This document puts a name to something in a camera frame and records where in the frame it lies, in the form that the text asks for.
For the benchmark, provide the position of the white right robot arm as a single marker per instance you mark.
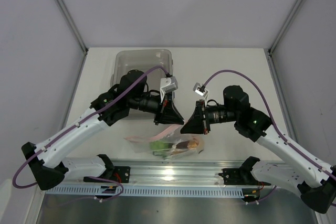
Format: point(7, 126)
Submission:
point(311, 179)

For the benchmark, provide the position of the green onion stalks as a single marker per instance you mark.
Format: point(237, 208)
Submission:
point(164, 154)

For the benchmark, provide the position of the right corner aluminium post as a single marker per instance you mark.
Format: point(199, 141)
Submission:
point(290, 17)

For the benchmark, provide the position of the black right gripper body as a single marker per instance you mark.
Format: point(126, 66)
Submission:
point(216, 115)

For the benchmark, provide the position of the green lime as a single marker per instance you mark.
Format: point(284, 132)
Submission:
point(159, 145)

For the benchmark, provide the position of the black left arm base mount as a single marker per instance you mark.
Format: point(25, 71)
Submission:
point(120, 174)

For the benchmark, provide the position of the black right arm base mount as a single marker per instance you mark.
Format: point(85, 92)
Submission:
point(241, 175)

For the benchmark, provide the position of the clear plastic food bin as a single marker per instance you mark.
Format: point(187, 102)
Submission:
point(142, 60)

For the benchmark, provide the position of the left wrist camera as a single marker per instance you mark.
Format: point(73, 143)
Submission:
point(167, 85)

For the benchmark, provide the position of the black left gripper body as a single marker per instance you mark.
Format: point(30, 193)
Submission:
point(150, 103)

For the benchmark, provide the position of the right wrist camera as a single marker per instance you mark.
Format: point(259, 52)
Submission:
point(202, 91)

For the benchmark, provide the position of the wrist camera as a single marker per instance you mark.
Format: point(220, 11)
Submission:
point(167, 85)
point(202, 91)

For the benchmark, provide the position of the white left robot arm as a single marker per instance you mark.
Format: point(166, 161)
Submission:
point(49, 161)

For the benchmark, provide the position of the clear zip top bag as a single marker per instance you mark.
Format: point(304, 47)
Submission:
point(169, 135)

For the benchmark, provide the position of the aluminium table edge rail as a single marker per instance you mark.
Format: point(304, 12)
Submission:
point(176, 173)

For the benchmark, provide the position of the corner aluminium post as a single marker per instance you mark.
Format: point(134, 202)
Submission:
point(71, 25)
point(290, 17)

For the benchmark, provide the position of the left corner aluminium post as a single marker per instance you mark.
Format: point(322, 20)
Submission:
point(71, 25)

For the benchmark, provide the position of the white slotted cable duct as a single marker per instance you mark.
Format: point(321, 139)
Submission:
point(150, 191)

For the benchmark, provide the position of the red yellow mango slice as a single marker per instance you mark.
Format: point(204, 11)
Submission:
point(195, 145)

